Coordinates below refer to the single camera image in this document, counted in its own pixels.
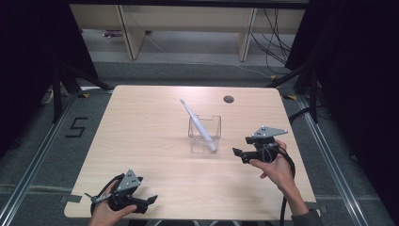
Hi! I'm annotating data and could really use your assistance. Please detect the black floor cables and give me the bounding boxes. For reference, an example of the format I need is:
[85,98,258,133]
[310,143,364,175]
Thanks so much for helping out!
[250,8,294,75]

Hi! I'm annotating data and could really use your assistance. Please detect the black tape numeral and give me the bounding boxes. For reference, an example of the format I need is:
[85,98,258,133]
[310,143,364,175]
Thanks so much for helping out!
[65,117,88,138]

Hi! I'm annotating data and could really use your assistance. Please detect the person's left hand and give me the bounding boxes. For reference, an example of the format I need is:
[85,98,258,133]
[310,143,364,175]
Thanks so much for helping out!
[88,180,138,226]

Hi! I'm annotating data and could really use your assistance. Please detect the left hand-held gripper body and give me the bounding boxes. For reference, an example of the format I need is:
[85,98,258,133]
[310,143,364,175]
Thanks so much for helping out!
[84,169,149,215]

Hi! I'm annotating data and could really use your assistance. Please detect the black metal stand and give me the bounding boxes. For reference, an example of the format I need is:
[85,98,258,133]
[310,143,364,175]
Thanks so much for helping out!
[266,62,320,124]
[51,62,115,124]

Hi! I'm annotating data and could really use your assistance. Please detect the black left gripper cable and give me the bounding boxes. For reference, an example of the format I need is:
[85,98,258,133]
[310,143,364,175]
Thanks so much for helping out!
[89,173,126,215]

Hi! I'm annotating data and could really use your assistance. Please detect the grey tape strip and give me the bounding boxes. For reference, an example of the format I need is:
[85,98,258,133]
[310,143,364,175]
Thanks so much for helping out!
[59,194,83,203]

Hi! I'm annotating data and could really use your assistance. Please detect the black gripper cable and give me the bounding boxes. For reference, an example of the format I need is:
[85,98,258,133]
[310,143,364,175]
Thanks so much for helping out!
[276,145,296,226]
[89,173,126,215]

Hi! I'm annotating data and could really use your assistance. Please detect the black curtain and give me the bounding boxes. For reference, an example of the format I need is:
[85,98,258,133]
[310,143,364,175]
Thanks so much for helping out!
[0,0,99,159]
[284,0,399,218]

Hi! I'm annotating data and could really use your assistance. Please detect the clear plastic container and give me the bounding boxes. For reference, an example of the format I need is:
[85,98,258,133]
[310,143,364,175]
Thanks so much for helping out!
[187,115,222,154]

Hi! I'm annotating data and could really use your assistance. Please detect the metal floor rail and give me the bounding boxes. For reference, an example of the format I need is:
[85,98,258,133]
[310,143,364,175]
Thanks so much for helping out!
[295,93,366,226]
[0,93,78,222]

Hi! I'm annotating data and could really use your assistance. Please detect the white electric toothbrush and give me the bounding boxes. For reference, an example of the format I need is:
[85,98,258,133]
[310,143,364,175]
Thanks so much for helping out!
[179,98,218,153]

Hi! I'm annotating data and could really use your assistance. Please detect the white floor cable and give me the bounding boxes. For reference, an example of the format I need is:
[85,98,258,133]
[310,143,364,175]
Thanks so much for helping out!
[144,31,275,79]

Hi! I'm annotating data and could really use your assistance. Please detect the light wooden shelf unit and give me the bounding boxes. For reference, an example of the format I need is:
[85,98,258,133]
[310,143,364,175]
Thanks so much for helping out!
[69,3,310,62]

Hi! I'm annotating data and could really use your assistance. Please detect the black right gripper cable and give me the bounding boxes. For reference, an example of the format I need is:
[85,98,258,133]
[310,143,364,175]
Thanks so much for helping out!
[276,145,296,226]

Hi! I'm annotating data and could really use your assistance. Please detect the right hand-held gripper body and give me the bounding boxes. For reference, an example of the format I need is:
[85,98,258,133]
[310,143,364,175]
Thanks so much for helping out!
[245,125,289,164]

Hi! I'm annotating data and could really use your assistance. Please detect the person's right hand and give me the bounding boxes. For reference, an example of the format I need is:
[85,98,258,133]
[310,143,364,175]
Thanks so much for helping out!
[248,139,297,192]

